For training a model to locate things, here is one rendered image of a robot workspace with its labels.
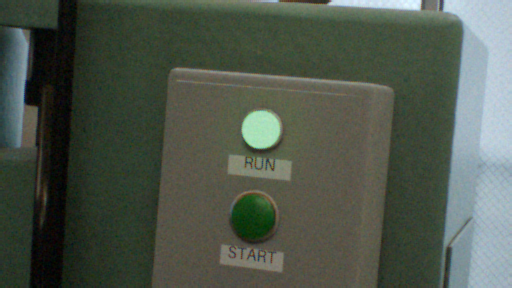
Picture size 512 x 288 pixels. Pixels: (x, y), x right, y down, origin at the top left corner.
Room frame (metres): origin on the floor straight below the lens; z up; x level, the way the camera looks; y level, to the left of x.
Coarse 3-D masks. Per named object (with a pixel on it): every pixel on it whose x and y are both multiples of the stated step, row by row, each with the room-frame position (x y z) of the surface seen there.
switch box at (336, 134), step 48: (192, 96) 0.47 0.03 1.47; (240, 96) 0.46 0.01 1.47; (288, 96) 0.46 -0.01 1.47; (336, 96) 0.45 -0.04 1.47; (384, 96) 0.47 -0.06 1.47; (192, 144) 0.47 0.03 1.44; (240, 144) 0.46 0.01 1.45; (288, 144) 0.46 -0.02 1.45; (336, 144) 0.45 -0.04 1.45; (384, 144) 0.48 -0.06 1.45; (192, 192) 0.47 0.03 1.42; (240, 192) 0.46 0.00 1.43; (288, 192) 0.45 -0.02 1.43; (336, 192) 0.45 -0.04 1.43; (384, 192) 0.50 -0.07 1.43; (192, 240) 0.47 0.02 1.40; (240, 240) 0.46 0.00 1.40; (288, 240) 0.45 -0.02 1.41; (336, 240) 0.45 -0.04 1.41
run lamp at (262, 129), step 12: (264, 108) 0.46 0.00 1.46; (252, 120) 0.45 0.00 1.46; (264, 120) 0.45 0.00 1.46; (276, 120) 0.45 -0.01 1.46; (252, 132) 0.45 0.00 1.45; (264, 132) 0.45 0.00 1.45; (276, 132) 0.45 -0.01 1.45; (252, 144) 0.45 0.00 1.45; (264, 144) 0.45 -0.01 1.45; (276, 144) 0.45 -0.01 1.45
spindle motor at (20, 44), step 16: (0, 32) 0.68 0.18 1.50; (16, 32) 0.71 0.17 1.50; (0, 48) 0.68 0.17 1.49; (16, 48) 0.70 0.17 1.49; (0, 64) 0.68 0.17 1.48; (16, 64) 0.70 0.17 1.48; (0, 80) 0.68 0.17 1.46; (16, 80) 0.70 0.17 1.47; (0, 96) 0.68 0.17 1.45; (16, 96) 0.70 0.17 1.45; (0, 112) 0.68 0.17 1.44; (16, 112) 0.71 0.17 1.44; (0, 128) 0.68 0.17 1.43; (16, 128) 0.71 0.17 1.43; (0, 144) 0.69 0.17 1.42; (16, 144) 0.71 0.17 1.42
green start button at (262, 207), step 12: (252, 192) 0.46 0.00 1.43; (264, 192) 0.46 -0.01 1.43; (240, 204) 0.46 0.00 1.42; (252, 204) 0.45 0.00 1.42; (264, 204) 0.45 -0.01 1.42; (276, 204) 0.45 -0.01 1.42; (240, 216) 0.45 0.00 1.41; (252, 216) 0.45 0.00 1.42; (264, 216) 0.45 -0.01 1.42; (276, 216) 0.45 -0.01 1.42; (240, 228) 0.45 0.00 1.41; (252, 228) 0.45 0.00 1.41; (264, 228) 0.45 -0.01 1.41; (276, 228) 0.45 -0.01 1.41; (252, 240) 0.46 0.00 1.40
